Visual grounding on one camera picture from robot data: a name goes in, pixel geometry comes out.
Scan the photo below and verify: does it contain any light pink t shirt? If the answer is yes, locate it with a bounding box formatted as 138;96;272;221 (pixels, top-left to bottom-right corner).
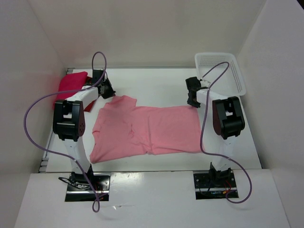
90;95;200;163

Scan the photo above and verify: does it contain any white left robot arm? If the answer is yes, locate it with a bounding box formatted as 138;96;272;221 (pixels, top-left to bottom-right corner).
53;70;115;190

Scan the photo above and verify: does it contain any magenta t shirt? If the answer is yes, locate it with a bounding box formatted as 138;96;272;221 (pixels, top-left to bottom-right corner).
53;71;88;109

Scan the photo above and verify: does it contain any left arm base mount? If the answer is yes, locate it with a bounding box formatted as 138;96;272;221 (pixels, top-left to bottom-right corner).
58;173;111;202

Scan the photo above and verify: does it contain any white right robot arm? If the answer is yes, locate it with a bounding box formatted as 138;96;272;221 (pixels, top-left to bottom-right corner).
185;77;245;187

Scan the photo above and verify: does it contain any dark red t shirt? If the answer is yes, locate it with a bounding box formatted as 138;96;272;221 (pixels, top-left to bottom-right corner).
84;76;97;112

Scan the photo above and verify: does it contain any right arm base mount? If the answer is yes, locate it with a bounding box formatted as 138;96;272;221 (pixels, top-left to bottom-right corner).
193;171;239;200

